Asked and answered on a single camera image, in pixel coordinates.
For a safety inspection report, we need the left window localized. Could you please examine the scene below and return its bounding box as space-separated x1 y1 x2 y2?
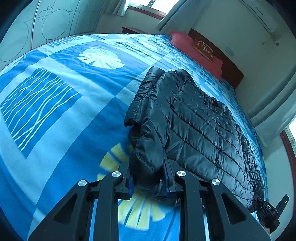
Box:
128 0 179 20

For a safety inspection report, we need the wall outlet plate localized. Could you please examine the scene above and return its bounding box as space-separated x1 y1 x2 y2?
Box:
225 47 234 57

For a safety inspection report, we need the glass sliding wardrobe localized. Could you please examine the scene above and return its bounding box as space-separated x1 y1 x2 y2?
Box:
1 0 105 69

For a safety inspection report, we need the window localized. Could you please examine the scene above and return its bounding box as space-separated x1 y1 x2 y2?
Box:
279 117 296 186
128 0 179 20

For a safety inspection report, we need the black quilted down jacket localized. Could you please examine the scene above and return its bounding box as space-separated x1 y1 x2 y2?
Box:
124 67 265 212

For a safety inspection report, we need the dark wooden headboard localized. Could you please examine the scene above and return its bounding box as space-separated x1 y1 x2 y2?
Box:
188 28 244 90

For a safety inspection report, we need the right window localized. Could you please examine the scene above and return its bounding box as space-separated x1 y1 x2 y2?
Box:
279 117 296 186

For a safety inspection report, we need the wooden bedside table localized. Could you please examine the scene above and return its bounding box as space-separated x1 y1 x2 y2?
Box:
121 27 147 34

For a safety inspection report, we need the red pillow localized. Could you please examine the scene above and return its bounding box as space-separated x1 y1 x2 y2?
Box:
170 31 223 80

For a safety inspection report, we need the white wall air conditioner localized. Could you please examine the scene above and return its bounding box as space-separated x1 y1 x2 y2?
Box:
239 0 278 34

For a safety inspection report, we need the brown embroidered small cushion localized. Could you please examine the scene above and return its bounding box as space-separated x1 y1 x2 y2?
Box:
192 40 214 62

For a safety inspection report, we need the pale curtain right of bed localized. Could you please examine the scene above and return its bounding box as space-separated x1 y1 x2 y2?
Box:
248 65 295 148

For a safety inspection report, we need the blue patterned bed sheet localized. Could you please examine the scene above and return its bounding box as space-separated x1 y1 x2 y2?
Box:
1 34 268 240

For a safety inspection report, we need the pale curtain of bed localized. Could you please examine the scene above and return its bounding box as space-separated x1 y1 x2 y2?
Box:
156 0 210 35
248 65 295 148

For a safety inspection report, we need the pale curtain left of bed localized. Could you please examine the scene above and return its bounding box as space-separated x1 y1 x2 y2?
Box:
156 0 210 35

